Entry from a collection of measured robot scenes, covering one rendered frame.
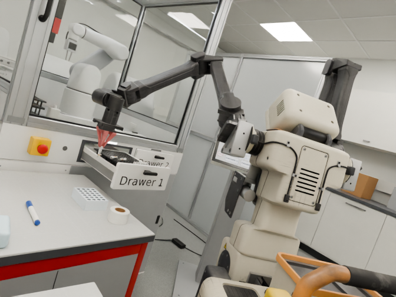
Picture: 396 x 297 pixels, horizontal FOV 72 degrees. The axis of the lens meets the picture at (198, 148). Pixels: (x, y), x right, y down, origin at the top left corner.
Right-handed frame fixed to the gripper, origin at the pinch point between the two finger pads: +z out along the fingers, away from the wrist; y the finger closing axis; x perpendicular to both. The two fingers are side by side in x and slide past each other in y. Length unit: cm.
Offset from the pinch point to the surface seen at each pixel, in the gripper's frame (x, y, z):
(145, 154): -27, -44, 7
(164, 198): -28, -72, 35
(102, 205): 12.8, -0.9, 19.2
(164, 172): 5.2, -31.6, 6.1
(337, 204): 16, -313, 15
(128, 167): 5.5, -11.2, 5.7
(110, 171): -1.0, -8.4, 10.8
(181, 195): -124, -198, 76
